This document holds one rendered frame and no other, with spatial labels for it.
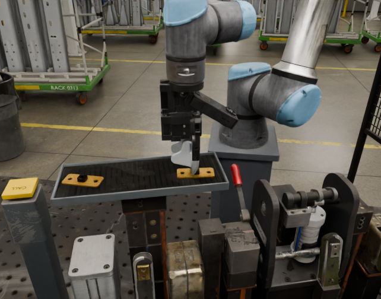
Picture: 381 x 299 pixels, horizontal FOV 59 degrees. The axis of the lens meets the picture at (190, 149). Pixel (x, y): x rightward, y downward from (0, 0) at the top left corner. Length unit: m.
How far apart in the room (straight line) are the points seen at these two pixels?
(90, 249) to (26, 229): 0.20
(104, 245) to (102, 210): 0.75
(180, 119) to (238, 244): 0.28
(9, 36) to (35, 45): 0.34
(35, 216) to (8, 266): 0.53
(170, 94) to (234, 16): 0.19
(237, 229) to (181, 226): 0.59
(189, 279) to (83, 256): 0.20
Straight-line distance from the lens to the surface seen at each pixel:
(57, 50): 4.76
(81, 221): 1.40
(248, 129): 0.99
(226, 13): 0.67
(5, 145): 3.40
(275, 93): 0.87
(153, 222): 0.81
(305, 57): 0.88
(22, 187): 0.81
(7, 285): 1.27
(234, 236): 0.74
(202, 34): 0.63
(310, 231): 0.80
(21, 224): 0.83
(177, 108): 0.68
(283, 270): 0.84
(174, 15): 0.61
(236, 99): 0.96
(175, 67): 0.63
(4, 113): 3.29
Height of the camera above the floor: 1.58
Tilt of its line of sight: 29 degrees down
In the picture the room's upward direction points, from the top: straight up
